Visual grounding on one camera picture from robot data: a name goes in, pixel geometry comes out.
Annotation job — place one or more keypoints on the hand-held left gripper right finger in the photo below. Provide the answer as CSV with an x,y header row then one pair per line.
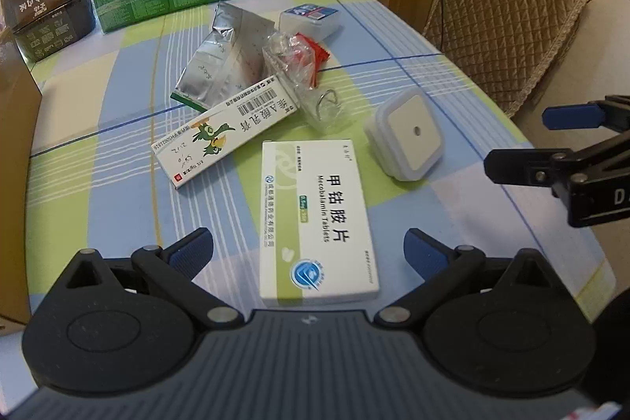
x,y
424,250

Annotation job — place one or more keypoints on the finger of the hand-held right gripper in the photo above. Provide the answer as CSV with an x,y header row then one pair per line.
x,y
571,115
517,166

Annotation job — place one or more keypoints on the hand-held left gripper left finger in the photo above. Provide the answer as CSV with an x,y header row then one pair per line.
x,y
189,249

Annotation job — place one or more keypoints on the white green medicine box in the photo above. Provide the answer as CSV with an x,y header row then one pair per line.
x,y
320,213

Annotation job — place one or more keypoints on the silver foil pouch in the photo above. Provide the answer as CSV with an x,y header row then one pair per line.
x,y
206,65
248,56

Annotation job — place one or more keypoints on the red candy packet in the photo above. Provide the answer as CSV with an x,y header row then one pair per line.
x,y
316,51

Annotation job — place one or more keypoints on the desktop with checked tablecloth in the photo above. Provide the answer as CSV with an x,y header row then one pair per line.
x,y
123,213

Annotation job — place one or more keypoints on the white square night light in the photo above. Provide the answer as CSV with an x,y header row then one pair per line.
x,y
408,129

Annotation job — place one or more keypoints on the chair with tan quilted cover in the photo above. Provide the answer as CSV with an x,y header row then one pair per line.
x,y
507,16

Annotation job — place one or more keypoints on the long ointment box bird print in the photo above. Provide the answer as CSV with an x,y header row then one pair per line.
x,y
221,132

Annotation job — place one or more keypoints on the clear plastic bag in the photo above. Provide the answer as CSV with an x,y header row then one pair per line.
x,y
315,112

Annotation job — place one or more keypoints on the brown cardboard box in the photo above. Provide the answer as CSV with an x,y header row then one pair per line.
x,y
15,154

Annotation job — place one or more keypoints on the dark olive printed box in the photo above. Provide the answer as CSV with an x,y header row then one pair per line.
x,y
59,36

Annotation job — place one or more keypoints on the clear plastic box blue label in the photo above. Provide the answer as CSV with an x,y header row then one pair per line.
x,y
310,24

